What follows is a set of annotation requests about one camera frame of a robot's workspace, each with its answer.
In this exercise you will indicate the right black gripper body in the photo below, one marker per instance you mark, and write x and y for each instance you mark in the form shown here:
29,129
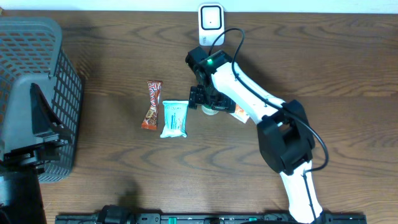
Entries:
207,94

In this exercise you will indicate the green lid jar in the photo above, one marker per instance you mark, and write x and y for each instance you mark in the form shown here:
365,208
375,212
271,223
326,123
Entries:
208,110

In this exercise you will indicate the teal toilet tissue pack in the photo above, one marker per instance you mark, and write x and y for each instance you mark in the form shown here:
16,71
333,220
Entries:
175,116

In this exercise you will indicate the small orange snack box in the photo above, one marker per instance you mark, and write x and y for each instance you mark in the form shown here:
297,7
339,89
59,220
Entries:
240,114

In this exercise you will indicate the red chocolate bar wrapper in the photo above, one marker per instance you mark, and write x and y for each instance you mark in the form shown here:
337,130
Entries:
151,118

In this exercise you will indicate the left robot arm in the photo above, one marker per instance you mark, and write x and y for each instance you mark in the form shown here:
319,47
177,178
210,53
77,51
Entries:
32,137

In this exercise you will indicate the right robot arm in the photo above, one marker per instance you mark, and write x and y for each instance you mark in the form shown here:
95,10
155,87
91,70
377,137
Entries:
286,140

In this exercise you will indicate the grey plastic mesh basket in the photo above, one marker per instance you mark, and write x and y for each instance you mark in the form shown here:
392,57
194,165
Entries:
31,52

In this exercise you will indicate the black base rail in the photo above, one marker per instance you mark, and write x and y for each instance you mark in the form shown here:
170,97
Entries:
112,214

